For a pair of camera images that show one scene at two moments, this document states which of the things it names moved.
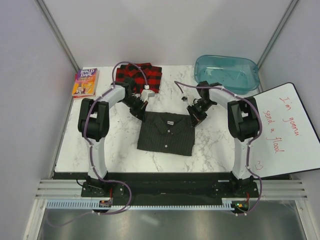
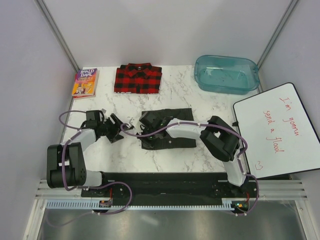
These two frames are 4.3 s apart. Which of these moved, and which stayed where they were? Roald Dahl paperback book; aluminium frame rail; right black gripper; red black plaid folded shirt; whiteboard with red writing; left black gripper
Moved: left black gripper; right black gripper
Stayed: whiteboard with red writing; aluminium frame rail; red black plaid folded shirt; Roald Dahl paperback book
